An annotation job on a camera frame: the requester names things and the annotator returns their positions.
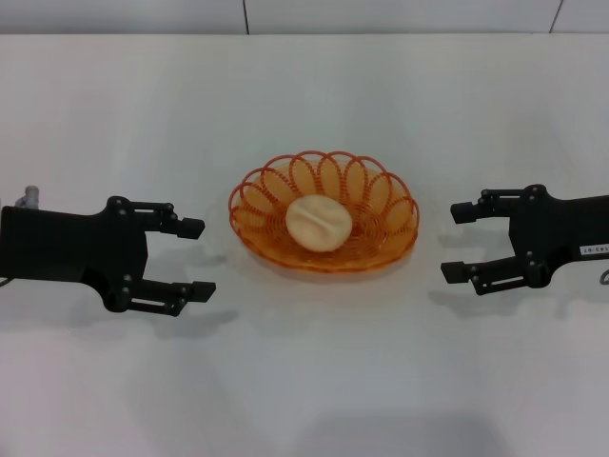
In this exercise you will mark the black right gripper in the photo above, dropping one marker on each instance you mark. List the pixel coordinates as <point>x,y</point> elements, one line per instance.
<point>552,228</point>

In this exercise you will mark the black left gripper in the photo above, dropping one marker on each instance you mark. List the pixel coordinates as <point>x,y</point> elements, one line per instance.
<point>62,247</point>

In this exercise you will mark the pale round bread bun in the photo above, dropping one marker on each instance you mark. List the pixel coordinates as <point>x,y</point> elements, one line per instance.
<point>319,224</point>

